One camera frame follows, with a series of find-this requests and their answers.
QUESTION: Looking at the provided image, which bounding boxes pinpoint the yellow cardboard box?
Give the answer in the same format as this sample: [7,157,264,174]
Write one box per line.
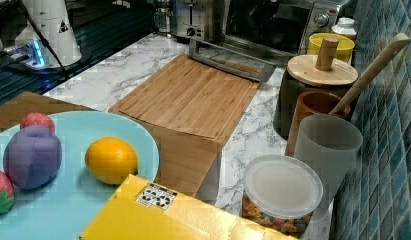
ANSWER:
[80,175,297,240]

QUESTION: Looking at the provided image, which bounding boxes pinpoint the yellow lemon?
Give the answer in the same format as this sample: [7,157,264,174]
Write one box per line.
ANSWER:
[85,137,139,185]

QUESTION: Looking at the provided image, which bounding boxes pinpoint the red toy strawberry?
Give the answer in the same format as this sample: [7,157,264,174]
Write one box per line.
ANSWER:
[0,170,15,215]

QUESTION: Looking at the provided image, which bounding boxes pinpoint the light blue plate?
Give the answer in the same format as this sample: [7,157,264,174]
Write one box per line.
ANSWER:
[0,111,159,240]

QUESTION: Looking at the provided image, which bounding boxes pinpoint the silver toaster oven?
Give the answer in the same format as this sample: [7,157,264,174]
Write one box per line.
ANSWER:
[189,0,355,82]

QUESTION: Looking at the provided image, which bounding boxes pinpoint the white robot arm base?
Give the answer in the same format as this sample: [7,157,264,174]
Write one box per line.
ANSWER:
[15,0,82,70]

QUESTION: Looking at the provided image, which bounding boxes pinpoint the silver toaster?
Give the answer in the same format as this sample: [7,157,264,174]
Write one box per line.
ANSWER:
[171,0,225,42]

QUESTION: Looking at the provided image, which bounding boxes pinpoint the glass jar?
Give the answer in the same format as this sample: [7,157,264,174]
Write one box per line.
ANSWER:
[153,0,173,34]

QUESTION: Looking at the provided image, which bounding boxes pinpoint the purple toy plum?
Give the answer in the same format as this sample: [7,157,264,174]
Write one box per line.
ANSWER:
[3,125,62,190]

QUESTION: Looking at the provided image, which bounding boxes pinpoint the white lidded jar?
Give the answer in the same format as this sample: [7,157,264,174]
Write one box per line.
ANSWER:
[331,17,357,41]

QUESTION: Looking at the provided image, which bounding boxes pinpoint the bamboo cutting board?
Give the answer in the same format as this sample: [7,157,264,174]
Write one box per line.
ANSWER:
[108,54,261,147]

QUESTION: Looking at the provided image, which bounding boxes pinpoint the yellow bowl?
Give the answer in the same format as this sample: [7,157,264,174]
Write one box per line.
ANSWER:
[307,33,355,63]

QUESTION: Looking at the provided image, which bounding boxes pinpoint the brown wooden cup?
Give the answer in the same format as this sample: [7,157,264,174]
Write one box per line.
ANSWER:
[285,90,341,157]

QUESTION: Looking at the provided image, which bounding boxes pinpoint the pink toy fruit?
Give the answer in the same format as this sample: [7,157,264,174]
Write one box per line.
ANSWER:
[20,112,55,132]

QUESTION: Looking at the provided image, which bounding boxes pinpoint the frosted grey plastic cup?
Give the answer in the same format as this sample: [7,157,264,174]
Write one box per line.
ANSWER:
[294,114,363,220]

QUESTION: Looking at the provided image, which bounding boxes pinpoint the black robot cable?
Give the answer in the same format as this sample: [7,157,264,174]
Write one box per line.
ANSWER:
[17,0,72,79]

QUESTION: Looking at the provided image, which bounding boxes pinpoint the black canister with wooden lid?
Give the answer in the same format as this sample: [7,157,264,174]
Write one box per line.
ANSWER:
[273,37,358,139]

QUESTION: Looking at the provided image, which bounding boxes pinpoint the wooden utensil handle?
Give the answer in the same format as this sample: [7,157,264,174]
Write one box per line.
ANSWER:
[330,33,410,114]

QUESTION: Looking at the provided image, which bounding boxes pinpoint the clear lidded snack container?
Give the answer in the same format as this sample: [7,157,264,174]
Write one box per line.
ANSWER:
[241,155,323,238]

